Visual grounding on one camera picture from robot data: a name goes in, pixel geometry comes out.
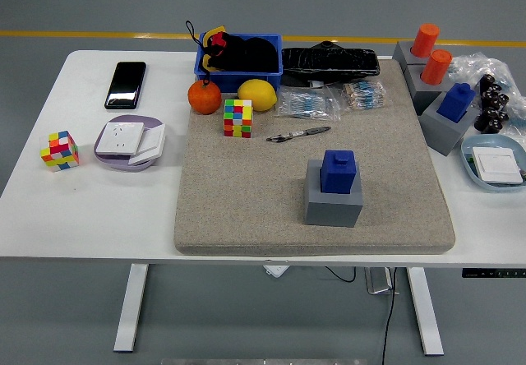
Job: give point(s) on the blue square seal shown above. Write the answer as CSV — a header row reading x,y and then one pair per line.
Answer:
x,y
337,174
454,104

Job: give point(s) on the grey seal holder block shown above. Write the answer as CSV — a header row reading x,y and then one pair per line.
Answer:
x,y
333,213
446,135
423,93
402,54

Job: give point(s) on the orange cylinder seal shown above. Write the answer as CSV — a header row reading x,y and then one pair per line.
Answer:
x,y
435,67
425,40

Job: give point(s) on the grey-brown mat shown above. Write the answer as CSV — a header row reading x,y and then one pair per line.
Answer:
x,y
246,196

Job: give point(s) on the black silver pen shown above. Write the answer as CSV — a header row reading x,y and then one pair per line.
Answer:
x,y
296,134

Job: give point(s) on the colourful puzzle cube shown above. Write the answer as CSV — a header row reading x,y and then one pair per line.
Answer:
x,y
237,118
59,151

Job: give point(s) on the yellow lemon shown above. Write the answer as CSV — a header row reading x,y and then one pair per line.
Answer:
x,y
257,95

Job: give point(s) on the large clear resistor bag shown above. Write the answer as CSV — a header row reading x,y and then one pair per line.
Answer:
x,y
306,104

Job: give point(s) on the blue plastic bin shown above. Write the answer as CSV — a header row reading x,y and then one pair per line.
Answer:
x,y
246,81

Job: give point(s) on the orange fruit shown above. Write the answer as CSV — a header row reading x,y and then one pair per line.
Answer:
x,y
204,98

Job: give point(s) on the small white connector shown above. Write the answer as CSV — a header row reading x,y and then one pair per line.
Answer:
x,y
316,84

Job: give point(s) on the small clear resistor bag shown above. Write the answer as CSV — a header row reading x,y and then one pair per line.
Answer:
x,y
365,95

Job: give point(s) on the black stand base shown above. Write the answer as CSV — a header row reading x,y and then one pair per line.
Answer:
x,y
326,44

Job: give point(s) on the purple plate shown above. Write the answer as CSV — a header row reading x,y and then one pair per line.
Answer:
x,y
121,164

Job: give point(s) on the yellow red toy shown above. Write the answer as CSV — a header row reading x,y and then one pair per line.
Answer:
x,y
214,32

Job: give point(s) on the black smartphone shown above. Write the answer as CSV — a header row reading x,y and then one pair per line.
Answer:
x,y
125,85

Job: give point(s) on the white table leg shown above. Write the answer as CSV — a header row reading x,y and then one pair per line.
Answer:
x,y
129,307
425,311

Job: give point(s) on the dark brown capacitor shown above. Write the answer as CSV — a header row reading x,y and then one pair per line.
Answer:
x,y
487,82
489,112
481,124
495,89
489,99
502,101
502,116
494,126

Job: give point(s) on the light blue plate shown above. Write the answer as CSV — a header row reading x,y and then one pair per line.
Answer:
x,y
493,139

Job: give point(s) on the crumpled clear plastic bag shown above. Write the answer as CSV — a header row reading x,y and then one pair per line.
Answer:
x,y
472,67

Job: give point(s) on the black table control panel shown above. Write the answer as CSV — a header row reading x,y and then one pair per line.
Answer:
x,y
493,273

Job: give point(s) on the white switch panel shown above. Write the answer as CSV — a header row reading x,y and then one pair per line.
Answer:
x,y
497,163
153,143

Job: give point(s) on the white wall socket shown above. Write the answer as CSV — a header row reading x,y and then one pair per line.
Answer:
x,y
120,138

